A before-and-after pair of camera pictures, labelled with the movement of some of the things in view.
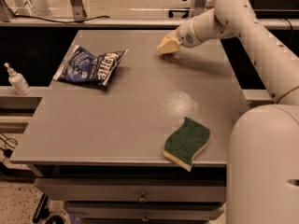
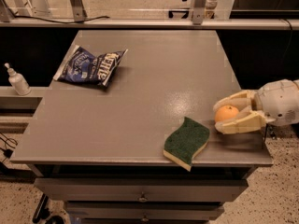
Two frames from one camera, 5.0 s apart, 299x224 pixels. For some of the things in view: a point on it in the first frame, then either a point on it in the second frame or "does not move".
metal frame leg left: x=79 y=13 does not move
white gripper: x=185 y=36 to x=277 y=103
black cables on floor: x=7 y=152 does not move
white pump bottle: x=19 y=81 does not move
